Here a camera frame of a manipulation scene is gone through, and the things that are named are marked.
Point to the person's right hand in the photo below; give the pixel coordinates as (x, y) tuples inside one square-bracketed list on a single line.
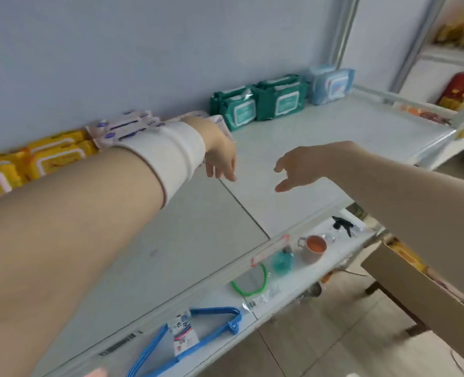
[(308, 164)]

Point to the person's left hand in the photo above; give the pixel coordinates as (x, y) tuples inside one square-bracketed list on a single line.
[(218, 149)]

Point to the person's left fingers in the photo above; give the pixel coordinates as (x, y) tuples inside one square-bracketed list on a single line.
[(223, 171)]

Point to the person's right thumb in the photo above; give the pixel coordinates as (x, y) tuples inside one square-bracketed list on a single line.
[(286, 185)]

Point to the person's right forearm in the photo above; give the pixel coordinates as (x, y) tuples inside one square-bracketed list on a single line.
[(412, 204)]

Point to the person's left forearm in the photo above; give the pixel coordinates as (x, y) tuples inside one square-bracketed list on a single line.
[(59, 247)]

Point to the white metal shelf unit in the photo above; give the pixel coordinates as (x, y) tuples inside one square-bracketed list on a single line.
[(314, 145)]

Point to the white elastic wristband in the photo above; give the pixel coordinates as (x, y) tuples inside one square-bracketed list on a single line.
[(165, 157)]

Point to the small green wipes packet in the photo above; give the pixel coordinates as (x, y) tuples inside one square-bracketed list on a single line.
[(238, 111), (224, 94)]

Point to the orange plastic cup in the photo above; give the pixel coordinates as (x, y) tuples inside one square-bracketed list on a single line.
[(313, 247)]

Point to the red clear price tag holder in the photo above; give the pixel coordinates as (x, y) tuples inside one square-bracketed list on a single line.
[(269, 252)]

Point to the black spray trigger bottle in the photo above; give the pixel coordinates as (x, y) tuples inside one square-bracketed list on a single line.
[(342, 224)]

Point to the teal round bottle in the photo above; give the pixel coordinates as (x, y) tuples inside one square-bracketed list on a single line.
[(283, 262)]

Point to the large green wipes packet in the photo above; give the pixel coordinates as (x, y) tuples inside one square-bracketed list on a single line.
[(281, 98)]

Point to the pink white wipes packet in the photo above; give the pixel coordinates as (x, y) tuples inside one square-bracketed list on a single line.
[(132, 134), (118, 124)]

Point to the green rimmed round mirror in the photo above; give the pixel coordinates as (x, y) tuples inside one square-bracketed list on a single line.
[(251, 281)]

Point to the light blue wipes packet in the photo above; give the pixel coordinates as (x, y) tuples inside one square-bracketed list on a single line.
[(330, 85)]

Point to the small clear plastic packet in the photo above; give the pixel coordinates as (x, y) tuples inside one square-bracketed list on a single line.
[(261, 299)]

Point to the blue plastic clothes hangers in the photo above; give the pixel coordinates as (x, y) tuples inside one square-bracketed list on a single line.
[(216, 321)]

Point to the white paper hanger label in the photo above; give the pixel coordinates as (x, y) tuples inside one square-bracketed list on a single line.
[(183, 335)]

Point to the brown cardboard box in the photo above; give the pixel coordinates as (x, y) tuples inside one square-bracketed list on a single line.
[(424, 298)]

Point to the white neighbouring shelf unit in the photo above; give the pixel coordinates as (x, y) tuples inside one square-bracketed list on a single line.
[(432, 66)]

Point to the red bottle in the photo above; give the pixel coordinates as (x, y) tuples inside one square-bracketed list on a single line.
[(458, 90)]

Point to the white barcode shelf label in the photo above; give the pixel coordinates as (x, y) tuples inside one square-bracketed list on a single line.
[(118, 343)]

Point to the yellow snack packets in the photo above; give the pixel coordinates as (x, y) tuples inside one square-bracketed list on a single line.
[(454, 34)]

